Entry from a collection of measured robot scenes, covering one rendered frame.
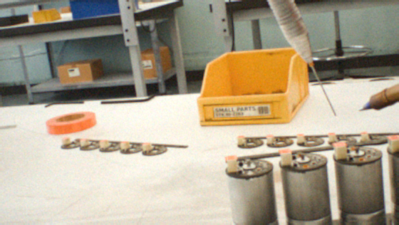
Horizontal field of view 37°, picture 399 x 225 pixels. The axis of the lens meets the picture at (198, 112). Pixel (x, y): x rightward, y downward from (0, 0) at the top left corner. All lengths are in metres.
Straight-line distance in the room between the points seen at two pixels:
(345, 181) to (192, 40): 4.68
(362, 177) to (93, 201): 0.24
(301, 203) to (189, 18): 4.67
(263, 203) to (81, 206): 0.20
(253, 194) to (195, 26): 4.66
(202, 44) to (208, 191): 4.51
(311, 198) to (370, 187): 0.03
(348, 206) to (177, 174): 0.22
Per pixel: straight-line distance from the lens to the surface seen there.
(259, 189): 0.31
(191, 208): 0.44
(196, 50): 4.99
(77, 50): 5.40
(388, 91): 0.29
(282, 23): 0.29
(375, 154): 0.32
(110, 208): 0.46
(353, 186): 0.32
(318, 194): 0.31
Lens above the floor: 0.92
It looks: 13 degrees down
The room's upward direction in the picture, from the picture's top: 8 degrees counter-clockwise
